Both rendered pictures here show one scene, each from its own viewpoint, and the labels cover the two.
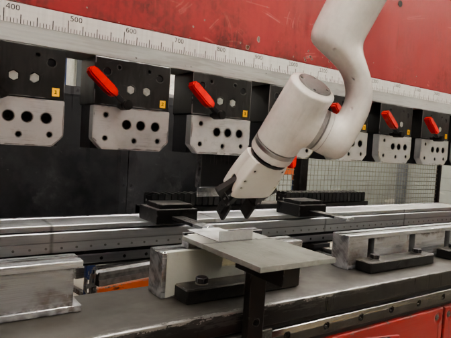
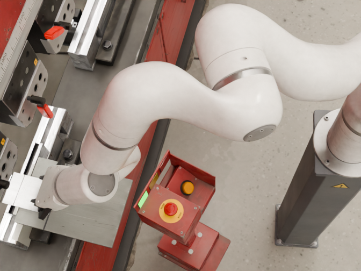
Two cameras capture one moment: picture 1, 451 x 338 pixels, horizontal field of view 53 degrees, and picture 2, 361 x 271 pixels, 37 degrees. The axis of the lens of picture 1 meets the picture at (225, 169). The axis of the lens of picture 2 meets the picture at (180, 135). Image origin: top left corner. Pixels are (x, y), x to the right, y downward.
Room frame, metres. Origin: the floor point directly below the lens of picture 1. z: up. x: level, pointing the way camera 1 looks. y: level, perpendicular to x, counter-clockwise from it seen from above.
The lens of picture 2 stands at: (0.39, -0.11, 2.33)
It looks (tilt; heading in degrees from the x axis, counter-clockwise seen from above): 68 degrees down; 328
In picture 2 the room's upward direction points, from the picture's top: 9 degrees counter-clockwise
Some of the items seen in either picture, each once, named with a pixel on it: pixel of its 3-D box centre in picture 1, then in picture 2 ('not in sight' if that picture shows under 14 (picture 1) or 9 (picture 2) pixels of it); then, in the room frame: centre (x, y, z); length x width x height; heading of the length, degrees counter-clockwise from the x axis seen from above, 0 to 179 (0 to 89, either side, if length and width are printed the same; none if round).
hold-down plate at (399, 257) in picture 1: (396, 261); (118, 21); (1.31, -0.51, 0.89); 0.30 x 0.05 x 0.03; 125
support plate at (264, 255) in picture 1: (254, 248); (74, 201); (0.89, -0.07, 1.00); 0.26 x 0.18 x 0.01; 35
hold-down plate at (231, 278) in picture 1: (239, 285); (57, 189); (0.99, -0.05, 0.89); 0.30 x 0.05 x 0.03; 125
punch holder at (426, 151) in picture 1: (423, 137); not in sight; (1.45, -0.62, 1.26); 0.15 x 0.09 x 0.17; 125
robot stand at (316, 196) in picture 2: not in sight; (316, 194); (0.54, -0.70, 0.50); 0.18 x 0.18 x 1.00; 45
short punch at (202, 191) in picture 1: (217, 175); not in sight; (1.02, 0.02, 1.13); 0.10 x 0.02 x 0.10; 125
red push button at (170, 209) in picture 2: not in sight; (171, 209); (0.76, -0.26, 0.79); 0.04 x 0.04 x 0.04
